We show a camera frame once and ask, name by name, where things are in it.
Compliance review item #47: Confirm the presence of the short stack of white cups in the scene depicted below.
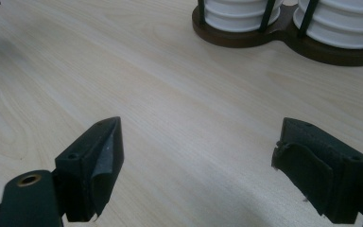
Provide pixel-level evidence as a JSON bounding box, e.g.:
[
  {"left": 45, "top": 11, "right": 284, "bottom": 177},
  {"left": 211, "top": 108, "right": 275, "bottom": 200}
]
[{"left": 202, "top": 0, "right": 285, "bottom": 33}]

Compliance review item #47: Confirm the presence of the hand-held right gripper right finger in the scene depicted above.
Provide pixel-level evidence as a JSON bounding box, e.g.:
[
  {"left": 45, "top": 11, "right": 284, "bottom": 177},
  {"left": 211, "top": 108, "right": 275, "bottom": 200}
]
[{"left": 270, "top": 117, "right": 363, "bottom": 225}]

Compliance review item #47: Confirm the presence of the tall stack of white cups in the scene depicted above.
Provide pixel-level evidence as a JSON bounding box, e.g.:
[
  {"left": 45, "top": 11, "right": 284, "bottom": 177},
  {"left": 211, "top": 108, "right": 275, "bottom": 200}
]
[{"left": 292, "top": 0, "right": 363, "bottom": 50}]

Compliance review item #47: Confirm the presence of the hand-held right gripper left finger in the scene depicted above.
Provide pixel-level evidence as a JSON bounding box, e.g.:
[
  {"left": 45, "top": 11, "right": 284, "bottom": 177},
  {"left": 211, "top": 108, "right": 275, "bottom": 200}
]
[{"left": 54, "top": 116, "right": 125, "bottom": 223}]

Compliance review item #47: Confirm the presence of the black wire cup holder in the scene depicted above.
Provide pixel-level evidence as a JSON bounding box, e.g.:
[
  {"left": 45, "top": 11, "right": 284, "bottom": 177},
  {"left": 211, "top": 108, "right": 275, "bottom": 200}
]
[{"left": 191, "top": 0, "right": 363, "bottom": 67}]

